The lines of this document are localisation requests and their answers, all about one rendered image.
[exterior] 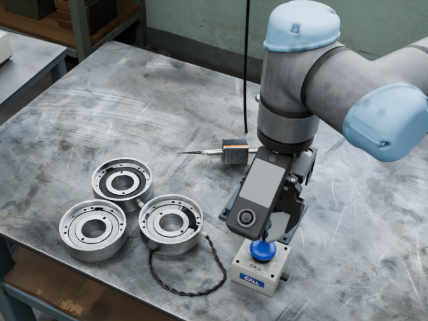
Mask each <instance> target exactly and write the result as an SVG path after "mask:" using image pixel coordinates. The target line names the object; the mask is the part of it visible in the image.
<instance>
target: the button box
mask: <svg viewBox="0 0 428 321"><path fill-rule="evenodd" d="M251 242H252V241H251V240H249V239H245V241H244V242H243V244H242V246H241V248H240V249H239V251H238V253H237V255H236V256H235V258H234V260H233V262H232V265H231V279H230V281H233V282H235V283H238V284H240V285H242V286H244V287H247V288H249V289H252V290H254V291H256V292H258V293H260V294H263V295H265V296H268V297H270V298H272V297H273V295H274V293H275V291H276V288H277V286H278V284H279V282H280V280H283V281H285V282H287V280H288V278H289V274H287V273H284V272H285V270H286V268H287V265H288V263H289V257H290V252H291V248H292V247H289V246H287V245H284V244H282V243H279V242H277V241H275V242H274V243H275V245H276V254H275V256H274V257H273V258H272V259H270V260H258V259H256V258H255V257H253V256H252V254H251V253H250V243H251Z"/></svg>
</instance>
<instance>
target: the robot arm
mask: <svg viewBox="0 0 428 321"><path fill-rule="evenodd" d="M339 27H340V19H339V17H338V16H337V15H336V12H335V11H334V10H333V9H332V8H330V7H328V6H326V5H324V4H322V3H318V2H314V1H305V0H299V1H290V2H288V3H284V4H281V5H279V6H278V7H277V8H275V9H274V10H273V12H272V13H271V15H270V18H269V23H268V28H267V34H266V40H265V41H264V45H263V46H264V60H263V66H262V78H261V84H260V94H258V95H256V97H255V101H256V102H258V103H259V109H258V115H257V137H258V139H259V141H260V142H261V143H262V146H260V147H259V148H258V150H257V153H256V154H255V157H254V158H253V161H252V163H251V165H250V167H249V168H248V169H247V171H246V173H245V174H246V176H245V177H242V179H241V181H240V184H241V187H240V189H239V192H238V195H237V196H236V198H235V201H234V203H233V205H232V208H231V210H230V212H229V214H228V216H227V218H226V221H225V222H226V225H227V227H228V228H229V230H230V231H231V232H233V233H235V234H237V235H239V236H242V237H244V238H246V239H249V240H251V241H257V240H259V239H260V240H261V241H262V242H266V243H267V244H270V243H273V242H275V241H277V240H279V239H280V238H282V237H283V236H284V235H286V234H287V233H288V232H289V231H290V230H291V229H293V228H294V227H295V226H296V225H297V223H298V222H299V220H300V218H301V216H302V214H303V211H304V204H303V203H304V199H303V198H301V197H299V196H300V194H301V191H302V188H303V187H302V186H301V183H302V184H303V181H304V179H305V178H306V182H305V185H306V186H307V184H308V182H309V180H310V178H311V176H312V174H313V168H314V165H315V160H316V156H317V151H318V149H317V148H313V147H311V145H312V143H313V140H314V136H315V135H316V133H317V131H318V127H319V123H320V119H321V120H323V121H324V122H325V123H326V124H328V125H329V126H331V127H332V128H333V129H334V130H336V131H337V132H339V133H340V134H341V135H342V136H344V137H345V139H346V140H347V141H348V142H349V143H350V144H351V145H353V146H354V147H356V148H360V149H362V150H363V151H365V152H366V153H368V154H369V155H371V156H372V157H374V158H375V159H377V160H378V161H381V162H395V161H398V160H400V159H402V158H403V157H405V156H407V155H408V154H409V153H410V151H411V150H412V149H413V148H414V147H416V146H418V144H419V143H420V142H421V141H422V140H423V138H424V137H425V135H426V134H427V132H428V37H426V38H424V39H421V40H419V41H417V42H414V43H412V44H410V45H408V46H405V47H403V48H401V49H399V50H397V51H395V52H392V53H390V54H388V55H385V56H383V57H380V58H379V59H376V60H374V61H369V60H367V59H365V58H364V57H362V56H361V55H359V54H357V53H355V52H354V51H353V50H350V49H349V48H348V47H346V46H345V45H342V44H341V43H339V42H338V39H339V37H340V31H339ZM308 151H311V152H312V155H311V157H310V156H309V155H308V154H305V152H308ZM269 219H270V221H271V225H270V226H269V229H268V230H267V231H268V234H267V235H266V226H267V223H268V221H269Z"/></svg>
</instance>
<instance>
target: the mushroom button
mask: <svg viewBox="0 0 428 321"><path fill-rule="evenodd" d="M250 253H251V254H252V256H253V257H255V258H256V259H258V260H270V259H272V258H273V257H274V256H275V254H276V245H275V243H274V242H273V243H270V244H267V243H266V242H262V241H261V240H260V239H259V240H257V241H252V242H251V243H250Z"/></svg>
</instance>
